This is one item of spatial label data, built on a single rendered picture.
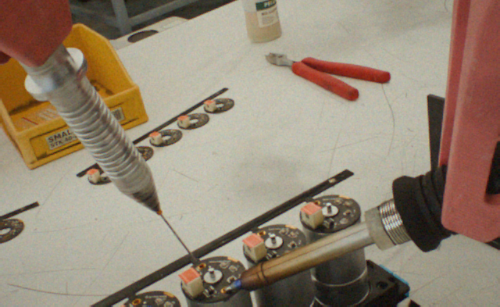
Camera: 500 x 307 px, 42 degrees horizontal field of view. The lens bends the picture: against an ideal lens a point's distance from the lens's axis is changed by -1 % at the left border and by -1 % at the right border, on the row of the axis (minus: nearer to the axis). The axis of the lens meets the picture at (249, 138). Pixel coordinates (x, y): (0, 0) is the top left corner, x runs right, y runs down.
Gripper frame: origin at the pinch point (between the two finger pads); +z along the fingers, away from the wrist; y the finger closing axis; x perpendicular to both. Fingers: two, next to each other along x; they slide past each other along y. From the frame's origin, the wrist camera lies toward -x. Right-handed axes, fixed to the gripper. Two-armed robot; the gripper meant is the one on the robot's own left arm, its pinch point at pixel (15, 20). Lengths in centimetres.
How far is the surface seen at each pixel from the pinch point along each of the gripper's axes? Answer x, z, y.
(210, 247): -2.2, 13.5, 2.1
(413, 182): -4.0, 9.6, -6.4
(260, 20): -33.1, 28.0, 20.5
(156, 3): -211, 168, 229
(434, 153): -14.0, 20.7, -2.5
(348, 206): -6.1, 14.9, -2.1
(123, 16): -151, 127, 184
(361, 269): -4.6, 17.1, -2.7
